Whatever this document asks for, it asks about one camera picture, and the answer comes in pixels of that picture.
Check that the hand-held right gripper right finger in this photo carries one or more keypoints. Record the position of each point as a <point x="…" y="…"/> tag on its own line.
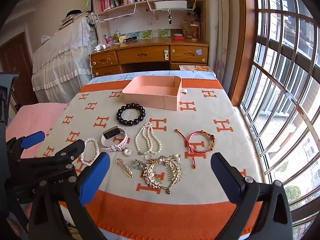
<point x="225" y="180"/>

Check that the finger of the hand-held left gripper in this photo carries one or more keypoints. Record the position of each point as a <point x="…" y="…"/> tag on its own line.
<point x="32" y="139"/>
<point x="67" y="152"/>

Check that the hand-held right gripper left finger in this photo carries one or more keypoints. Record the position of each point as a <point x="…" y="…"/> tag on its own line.
<point x="93" y="180"/>

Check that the gold pearl pin brooch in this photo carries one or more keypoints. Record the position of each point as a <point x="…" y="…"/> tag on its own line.
<point x="125" y="168"/>

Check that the round pearl brooch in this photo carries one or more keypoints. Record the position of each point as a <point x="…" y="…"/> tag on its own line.
<point x="128" y="152"/>

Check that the light blue stone earrings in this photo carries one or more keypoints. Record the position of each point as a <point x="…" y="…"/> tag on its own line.
<point x="139" y="165"/>

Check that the pearl earring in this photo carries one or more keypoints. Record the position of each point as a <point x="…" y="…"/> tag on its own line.
<point x="177" y="157"/>

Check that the gold rhinestone hair comb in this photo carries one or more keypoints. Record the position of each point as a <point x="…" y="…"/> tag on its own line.
<point x="152" y="177"/>

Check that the pink box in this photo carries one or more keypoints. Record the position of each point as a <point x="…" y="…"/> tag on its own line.
<point x="150" y="100"/>

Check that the pink blanket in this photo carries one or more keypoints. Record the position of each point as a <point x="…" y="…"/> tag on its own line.
<point x="37" y="117"/>

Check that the orange patterned blanket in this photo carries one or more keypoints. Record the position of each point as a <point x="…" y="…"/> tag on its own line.
<point x="225" y="150"/>

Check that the brown wooden door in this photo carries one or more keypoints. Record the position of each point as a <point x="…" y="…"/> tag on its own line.
<point x="15" y="60"/>

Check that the lace covered piano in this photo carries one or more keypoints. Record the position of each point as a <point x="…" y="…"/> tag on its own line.
<point x="62" y="62"/>

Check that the pen holder with pens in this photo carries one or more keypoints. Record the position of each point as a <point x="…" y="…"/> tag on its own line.
<point x="111" y="39"/>

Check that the wooden desk with drawers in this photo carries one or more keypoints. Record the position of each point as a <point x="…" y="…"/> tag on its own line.
<point x="142" y="55"/>

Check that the stack of books and hat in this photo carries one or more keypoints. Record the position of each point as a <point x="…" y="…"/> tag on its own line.
<point x="71" y="18"/>

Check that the black rod-shaped device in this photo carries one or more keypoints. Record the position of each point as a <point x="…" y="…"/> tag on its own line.
<point x="131" y="39"/>

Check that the white drawer safety lock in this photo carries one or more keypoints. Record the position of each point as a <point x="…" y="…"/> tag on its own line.
<point x="165" y="55"/>

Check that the green leaf pictures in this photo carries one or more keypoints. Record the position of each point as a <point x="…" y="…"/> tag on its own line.
<point x="147" y="33"/>

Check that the small red box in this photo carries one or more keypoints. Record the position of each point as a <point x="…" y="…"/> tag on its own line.
<point x="179" y="38"/>

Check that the pale curtain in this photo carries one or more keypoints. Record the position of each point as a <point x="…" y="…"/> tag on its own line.
<point x="222" y="30"/>

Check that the red patterned cup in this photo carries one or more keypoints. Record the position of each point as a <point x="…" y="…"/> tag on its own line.
<point x="195" y="32"/>

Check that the hanging dark key fob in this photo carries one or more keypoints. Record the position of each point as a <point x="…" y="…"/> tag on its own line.
<point x="170" y="20"/>

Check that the white plastic tray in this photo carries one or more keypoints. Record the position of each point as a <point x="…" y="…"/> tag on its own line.
<point x="170" y="4"/>

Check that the wooden window frame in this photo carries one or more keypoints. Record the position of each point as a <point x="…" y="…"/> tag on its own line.
<point x="246" y="42"/>

